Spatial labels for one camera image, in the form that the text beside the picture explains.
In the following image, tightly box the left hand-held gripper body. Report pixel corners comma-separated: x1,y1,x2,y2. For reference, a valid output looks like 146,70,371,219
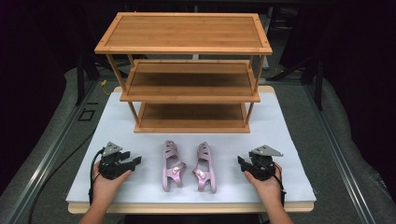
98,141,132,181

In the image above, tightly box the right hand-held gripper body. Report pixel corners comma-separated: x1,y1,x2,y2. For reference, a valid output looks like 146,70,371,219
248,144,285,182

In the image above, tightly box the pink child sandal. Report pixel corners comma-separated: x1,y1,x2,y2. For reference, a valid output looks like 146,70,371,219
162,139,188,192
191,141,218,194

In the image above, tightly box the wooden three-tier shoe rack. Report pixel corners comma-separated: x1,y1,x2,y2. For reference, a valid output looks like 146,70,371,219
93,11,274,134

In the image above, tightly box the person's left hand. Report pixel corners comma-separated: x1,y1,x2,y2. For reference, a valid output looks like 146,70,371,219
92,161,134,207

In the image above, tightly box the person's right hand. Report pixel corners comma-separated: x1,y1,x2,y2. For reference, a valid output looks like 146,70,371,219
243,162,285,207

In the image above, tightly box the white table mat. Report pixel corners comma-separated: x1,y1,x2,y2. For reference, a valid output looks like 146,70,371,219
65,91,318,203

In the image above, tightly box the black metal stand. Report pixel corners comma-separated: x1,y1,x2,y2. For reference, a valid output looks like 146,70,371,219
313,57,325,110
75,50,101,106

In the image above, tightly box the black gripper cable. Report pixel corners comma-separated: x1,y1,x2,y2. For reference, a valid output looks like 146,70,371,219
88,147,106,206
261,159,288,209

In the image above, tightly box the black floor cable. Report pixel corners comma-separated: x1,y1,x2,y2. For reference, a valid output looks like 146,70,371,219
27,132,96,224

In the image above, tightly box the metal floor rail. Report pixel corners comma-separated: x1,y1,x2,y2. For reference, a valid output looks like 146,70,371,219
0,79,106,224
302,83,378,224

